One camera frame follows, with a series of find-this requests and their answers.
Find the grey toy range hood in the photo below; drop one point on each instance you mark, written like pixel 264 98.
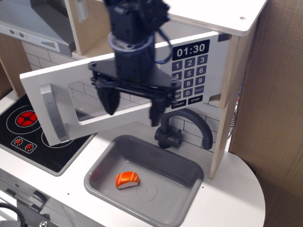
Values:
pixel 38 23

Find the brown cardboard box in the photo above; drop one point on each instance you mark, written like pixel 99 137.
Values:
pixel 268 133

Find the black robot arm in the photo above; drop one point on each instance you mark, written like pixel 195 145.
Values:
pixel 133 20

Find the grey oven knob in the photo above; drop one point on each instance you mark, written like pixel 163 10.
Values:
pixel 38 199

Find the white wooden microwave cabinet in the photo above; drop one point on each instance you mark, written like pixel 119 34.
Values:
pixel 89 21

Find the orange salmon sushi toy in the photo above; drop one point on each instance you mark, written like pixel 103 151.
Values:
pixel 127 179

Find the grey toy sink basin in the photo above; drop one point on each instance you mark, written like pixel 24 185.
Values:
pixel 168 182

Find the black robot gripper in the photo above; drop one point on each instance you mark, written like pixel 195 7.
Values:
pixel 134 70

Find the black toy stove top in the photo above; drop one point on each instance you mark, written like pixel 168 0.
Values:
pixel 21 135

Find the white toy microwave door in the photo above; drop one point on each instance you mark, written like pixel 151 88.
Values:
pixel 66 113

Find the dark grey toy faucet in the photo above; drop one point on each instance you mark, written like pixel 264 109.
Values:
pixel 170 132

